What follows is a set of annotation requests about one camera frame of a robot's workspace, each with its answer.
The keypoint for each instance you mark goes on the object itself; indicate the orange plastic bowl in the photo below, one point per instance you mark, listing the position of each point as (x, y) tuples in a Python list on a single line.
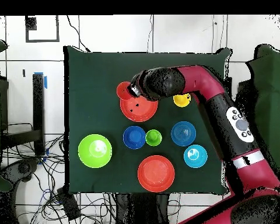
[(142, 109), (156, 173)]

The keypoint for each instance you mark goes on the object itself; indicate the orange plastic cup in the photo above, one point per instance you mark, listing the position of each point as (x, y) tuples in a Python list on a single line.
[(122, 91)]

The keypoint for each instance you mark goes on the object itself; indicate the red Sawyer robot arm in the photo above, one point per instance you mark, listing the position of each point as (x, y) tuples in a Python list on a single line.
[(235, 130)]

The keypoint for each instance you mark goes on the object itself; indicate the dark blue plastic bowl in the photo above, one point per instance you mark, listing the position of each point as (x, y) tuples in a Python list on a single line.
[(134, 137)]

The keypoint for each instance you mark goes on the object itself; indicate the green plastic cup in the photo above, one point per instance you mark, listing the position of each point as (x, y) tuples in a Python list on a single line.
[(153, 138)]

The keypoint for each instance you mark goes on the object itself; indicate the blue ribbed plastic bowl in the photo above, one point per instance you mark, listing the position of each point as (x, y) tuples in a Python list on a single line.
[(183, 134)]

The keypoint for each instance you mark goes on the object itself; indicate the yellow plastic cup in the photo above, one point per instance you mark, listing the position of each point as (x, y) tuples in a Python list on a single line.
[(182, 101)]

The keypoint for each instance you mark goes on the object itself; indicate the green plastic bowl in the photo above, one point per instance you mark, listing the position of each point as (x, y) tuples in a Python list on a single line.
[(91, 154)]

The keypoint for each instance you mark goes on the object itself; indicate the light blue plastic bowl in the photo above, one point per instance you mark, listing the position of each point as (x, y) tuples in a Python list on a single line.
[(195, 156)]

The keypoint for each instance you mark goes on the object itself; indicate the dark green tablecloth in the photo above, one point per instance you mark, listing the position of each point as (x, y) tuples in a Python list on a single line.
[(95, 77)]

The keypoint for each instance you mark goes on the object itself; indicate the blue tape strip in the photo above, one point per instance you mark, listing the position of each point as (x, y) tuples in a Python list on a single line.
[(45, 82)]

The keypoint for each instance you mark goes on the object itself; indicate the black power brick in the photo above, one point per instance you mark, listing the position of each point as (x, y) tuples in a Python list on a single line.
[(70, 205)]

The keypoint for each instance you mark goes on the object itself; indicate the black metal post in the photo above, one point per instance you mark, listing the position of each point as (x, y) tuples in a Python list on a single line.
[(229, 81), (38, 105)]

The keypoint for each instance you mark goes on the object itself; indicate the grey pedestal foot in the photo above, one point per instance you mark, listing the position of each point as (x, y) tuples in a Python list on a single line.
[(23, 168)]

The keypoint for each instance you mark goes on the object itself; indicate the black square frame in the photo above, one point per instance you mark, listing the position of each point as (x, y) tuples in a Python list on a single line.
[(42, 40)]

